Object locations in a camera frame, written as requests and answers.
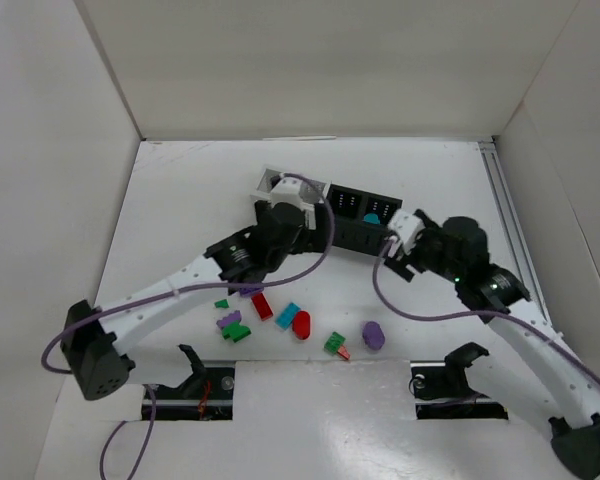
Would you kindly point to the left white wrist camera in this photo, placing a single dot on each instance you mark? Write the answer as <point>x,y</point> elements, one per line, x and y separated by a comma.
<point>291,190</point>

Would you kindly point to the black double container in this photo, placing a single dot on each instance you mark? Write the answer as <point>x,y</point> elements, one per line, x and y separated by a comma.
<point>349,207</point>

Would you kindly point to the teal round lego piece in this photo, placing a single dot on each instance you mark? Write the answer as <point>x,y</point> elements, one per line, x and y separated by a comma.
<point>372,218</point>

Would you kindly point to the red rectangular lego brick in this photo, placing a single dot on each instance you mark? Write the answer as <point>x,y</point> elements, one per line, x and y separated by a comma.
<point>262,306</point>

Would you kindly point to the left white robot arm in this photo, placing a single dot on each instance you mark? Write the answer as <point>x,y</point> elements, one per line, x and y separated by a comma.
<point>96,341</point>

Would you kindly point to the red oval lego piece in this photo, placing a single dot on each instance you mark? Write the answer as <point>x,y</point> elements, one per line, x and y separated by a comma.
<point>301,325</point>

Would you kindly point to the blue rectangular lego brick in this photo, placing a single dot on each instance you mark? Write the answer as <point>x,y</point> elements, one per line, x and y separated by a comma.
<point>285,318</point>

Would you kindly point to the small red lego piece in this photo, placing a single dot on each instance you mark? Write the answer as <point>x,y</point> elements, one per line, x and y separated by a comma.
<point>342,352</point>

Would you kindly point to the green notched lego brick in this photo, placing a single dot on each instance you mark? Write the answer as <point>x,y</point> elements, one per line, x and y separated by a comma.
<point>235,332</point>

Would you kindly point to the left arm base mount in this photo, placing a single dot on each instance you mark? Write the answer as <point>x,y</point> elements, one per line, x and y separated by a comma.
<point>206,394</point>

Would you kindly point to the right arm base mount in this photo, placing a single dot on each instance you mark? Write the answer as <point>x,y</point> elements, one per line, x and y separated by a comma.
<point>441,390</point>

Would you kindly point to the green square lego brick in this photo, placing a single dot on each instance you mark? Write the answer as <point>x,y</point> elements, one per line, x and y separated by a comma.
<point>334,342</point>

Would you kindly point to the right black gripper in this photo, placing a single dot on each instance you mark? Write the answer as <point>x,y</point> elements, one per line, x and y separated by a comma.
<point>407,265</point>

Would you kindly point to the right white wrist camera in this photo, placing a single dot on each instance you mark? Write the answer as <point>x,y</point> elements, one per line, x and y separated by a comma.
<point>405,227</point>

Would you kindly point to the purple studded lego brick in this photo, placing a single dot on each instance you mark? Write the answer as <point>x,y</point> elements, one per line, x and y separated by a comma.
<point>233,317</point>

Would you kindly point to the purple oval lego piece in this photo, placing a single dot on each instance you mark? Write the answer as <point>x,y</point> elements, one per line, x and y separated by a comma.
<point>373,336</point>

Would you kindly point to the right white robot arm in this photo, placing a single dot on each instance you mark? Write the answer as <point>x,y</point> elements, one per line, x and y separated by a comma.
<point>565,407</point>

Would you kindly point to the white double container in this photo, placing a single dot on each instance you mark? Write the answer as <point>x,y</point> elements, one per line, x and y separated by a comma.
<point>263,187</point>

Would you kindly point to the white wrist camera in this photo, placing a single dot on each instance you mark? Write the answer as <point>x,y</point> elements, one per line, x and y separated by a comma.
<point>405,227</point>
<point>291,190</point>

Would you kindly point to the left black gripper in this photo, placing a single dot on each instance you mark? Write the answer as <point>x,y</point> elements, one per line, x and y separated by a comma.
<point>313,235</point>

